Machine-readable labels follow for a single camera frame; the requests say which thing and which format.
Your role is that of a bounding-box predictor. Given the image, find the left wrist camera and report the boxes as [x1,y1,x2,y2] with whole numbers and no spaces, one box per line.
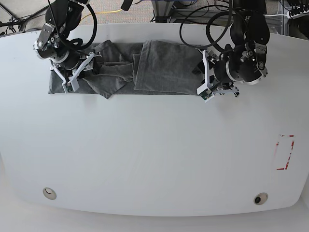
[197,86,215,103]

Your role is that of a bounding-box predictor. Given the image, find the left table grommet hole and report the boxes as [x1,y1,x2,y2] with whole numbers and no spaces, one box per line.
[42,188,56,200]

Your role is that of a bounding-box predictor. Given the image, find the grey T-shirt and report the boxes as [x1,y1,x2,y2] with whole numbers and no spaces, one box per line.
[47,40,206,100]

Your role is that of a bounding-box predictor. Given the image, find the yellow cable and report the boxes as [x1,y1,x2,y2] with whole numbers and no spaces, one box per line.
[81,9,123,22]

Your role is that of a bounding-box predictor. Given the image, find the aluminium frame post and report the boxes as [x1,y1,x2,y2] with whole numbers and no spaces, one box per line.
[151,0,174,23]

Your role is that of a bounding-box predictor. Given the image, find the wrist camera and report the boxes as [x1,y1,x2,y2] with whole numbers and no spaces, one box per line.
[197,86,215,103]
[62,79,80,93]

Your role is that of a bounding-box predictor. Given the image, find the black tripod stand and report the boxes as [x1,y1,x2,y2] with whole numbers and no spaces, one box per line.
[0,0,48,30]

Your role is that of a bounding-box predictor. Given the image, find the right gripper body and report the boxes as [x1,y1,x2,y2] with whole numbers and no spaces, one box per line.
[33,40,102,84]

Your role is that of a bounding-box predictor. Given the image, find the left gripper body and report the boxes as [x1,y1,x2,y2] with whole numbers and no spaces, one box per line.
[201,43,268,97]

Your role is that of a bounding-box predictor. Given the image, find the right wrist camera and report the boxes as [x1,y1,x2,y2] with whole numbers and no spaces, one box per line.
[62,79,80,93]

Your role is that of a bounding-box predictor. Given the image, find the white power strip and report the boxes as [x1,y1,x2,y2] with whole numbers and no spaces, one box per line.
[287,5,309,19]

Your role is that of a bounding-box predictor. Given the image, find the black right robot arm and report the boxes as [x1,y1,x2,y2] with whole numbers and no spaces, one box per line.
[34,0,99,89]

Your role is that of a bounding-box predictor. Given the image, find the red tape rectangle marking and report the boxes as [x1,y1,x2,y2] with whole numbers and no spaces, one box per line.
[274,134,295,171]

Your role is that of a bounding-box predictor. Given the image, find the right table grommet hole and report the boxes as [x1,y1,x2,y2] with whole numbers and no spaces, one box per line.
[253,192,268,205]

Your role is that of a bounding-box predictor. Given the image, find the table grommet hole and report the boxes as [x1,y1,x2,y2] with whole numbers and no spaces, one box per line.
[253,192,268,205]
[42,188,56,200]

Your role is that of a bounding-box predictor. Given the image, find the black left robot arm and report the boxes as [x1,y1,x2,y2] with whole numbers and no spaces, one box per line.
[197,0,270,101]

